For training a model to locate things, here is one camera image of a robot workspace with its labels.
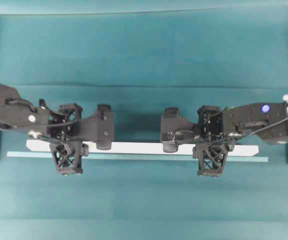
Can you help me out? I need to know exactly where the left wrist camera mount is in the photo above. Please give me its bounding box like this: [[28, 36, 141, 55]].
[[49, 140, 89, 176]]

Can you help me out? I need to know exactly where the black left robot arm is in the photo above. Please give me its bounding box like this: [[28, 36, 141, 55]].
[[0, 84, 114, 150]]

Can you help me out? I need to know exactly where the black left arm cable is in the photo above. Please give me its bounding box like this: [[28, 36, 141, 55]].
[[0, 98, 102, 141]]

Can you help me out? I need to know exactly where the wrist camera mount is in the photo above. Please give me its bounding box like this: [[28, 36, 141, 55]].
[[49, 140, 89, 176], [193, 141, 235, 178]]

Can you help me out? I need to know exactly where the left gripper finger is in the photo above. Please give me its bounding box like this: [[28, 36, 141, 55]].
[[96, 104, 114, 130], [96, 130, 114, 151]]

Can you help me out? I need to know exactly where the white wooden board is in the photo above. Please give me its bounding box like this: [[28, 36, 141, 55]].
[[26, 139, 259, 157]]

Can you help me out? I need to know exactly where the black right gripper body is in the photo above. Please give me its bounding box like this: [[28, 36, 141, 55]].
[[177, 105, 224, 145]]

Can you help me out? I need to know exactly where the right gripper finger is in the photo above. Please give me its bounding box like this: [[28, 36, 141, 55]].
[[161, 134, 178, 153], [160, 107, 180, 135]]

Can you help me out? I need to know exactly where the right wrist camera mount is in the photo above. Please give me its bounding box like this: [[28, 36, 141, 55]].
[[193, 141, 235, 178]]

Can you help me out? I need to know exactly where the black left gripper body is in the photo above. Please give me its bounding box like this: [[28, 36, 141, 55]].
[[47, 103, 96, 143]]

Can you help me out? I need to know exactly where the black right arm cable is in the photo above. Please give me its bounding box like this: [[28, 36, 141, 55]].
[[167, 106, 288, 145]]

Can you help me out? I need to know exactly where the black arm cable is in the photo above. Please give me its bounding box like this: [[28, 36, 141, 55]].
[[0, 98, 102, 141], [167, 106, 288, 145]]

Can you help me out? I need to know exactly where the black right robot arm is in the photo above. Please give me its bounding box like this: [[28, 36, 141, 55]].
[[160, 103, 288, 153]]

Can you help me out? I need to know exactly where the teal strip under board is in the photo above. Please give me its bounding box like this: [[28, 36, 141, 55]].
[[6, 151, 269, 163]]

